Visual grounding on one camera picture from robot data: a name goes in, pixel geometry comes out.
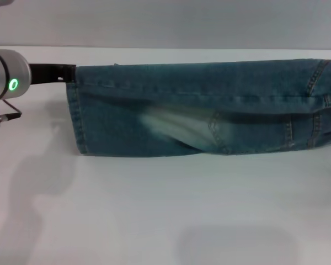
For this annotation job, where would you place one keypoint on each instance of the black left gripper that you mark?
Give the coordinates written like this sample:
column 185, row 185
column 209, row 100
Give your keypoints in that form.
column 44, row 74

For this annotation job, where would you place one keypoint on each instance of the blue denim shorts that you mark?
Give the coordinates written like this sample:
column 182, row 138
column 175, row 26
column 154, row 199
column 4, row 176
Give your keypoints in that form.
column 182, row 110

